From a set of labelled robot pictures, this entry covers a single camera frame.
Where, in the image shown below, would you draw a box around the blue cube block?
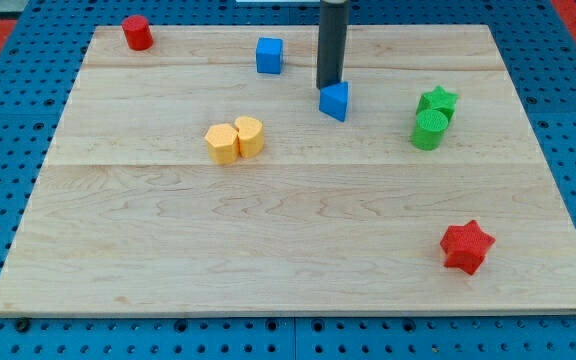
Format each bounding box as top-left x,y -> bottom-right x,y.
255,37 -> 283,75

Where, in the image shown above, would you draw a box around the yellow heart block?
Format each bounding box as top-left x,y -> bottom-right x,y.
235,116 -> 265,158

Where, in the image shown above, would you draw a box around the yellow hexagon block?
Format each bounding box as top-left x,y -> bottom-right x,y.
204,123 -> 239,165

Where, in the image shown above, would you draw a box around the light wooden board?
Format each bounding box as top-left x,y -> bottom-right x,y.
0,25 -> 576,318

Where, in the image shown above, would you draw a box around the blue triangular prism block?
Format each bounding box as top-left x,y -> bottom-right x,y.
318,82 -> 350,122

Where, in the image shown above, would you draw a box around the green cylinder block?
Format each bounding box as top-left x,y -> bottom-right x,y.
410,109 -> 449,151

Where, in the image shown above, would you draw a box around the green star block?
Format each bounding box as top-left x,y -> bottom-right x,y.
415,86 -> 459,122

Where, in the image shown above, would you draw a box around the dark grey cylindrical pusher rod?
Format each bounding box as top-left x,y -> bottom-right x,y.
316,0 -> 350,89

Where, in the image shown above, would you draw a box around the red star block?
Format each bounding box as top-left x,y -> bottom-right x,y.
440,220 -> 496,275

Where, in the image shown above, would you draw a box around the red cylinder block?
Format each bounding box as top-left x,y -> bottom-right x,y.
121,15 -> 154,51

